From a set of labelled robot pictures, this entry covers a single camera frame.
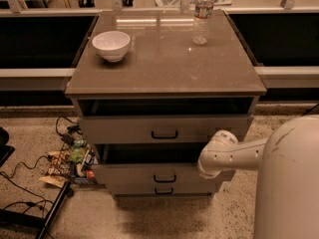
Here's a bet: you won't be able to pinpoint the pile of snack packages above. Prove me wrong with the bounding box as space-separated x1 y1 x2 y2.
39 139 98 187

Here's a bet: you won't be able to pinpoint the grey bottom drawer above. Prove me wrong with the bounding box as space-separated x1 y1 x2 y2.
109 183 216 196

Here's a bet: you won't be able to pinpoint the white ceramic bowl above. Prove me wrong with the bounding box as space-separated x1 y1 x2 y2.
92 31 131 62

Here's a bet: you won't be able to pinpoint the black tripod leg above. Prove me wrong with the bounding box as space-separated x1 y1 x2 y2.
303 104 319 116

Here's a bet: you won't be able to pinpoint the grey drawer cabinet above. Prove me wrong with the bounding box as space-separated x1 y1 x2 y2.
64 9 267 201

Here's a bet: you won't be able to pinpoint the black floor cables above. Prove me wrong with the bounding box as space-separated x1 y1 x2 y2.
0 154 56 217

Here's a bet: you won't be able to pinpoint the black power adapter with cable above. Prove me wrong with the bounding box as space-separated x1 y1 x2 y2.
55 117 82 146

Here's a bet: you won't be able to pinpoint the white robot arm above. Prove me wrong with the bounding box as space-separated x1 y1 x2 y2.
197 115 319 239

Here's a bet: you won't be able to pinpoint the clear plastic water bottle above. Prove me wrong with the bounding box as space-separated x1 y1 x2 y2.
192 0 214 45

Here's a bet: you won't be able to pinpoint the black object at left edge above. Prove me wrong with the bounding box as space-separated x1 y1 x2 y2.
0 127 15 167

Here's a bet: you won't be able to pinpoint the grey top drawer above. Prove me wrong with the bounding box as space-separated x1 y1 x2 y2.
79 115 253 144

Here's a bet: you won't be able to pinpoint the grey drawer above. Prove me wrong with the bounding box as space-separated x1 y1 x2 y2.
109 183 216 196
91 142 236 187
79 115 253 144

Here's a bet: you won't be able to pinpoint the black stand leg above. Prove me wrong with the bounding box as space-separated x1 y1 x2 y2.
0 181 73 239

